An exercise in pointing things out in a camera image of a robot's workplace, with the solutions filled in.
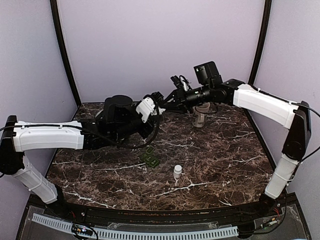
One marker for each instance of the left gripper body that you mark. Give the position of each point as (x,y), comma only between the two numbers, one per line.
(146,133)

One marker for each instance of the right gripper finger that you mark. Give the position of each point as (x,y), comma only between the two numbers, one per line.
(173,109)
(170,97)

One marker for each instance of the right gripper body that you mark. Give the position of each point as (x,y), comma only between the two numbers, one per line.
(182,99)

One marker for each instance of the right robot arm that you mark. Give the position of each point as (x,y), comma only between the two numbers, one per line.
(291,115)

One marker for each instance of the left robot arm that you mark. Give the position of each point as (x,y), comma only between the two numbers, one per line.
(119,119)

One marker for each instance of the cream coral-print mug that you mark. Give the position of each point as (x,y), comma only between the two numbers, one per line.
(200,113)

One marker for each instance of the white pill bottle near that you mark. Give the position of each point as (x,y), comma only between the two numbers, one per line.
(177,171)

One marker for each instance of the small green circuit board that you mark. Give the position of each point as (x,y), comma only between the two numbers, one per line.
(81,230)

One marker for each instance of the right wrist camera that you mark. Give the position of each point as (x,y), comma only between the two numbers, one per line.
(181,82)

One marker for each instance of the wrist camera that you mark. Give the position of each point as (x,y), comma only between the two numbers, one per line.
(147,106)
(181,82)

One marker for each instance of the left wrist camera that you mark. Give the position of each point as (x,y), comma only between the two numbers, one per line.
(147,106)

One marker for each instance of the white slotted cable duct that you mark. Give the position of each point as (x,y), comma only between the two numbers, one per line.
(125,231)

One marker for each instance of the right black frame post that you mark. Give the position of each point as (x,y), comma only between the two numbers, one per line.
(261,41)

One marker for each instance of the black frame post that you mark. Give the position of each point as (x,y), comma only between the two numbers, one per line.
(261,41)
(63,51)

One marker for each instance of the black front table rail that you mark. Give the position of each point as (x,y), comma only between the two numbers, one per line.
(235,215)

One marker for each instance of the left black frame post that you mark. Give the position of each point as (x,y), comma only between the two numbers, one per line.
(63,51)

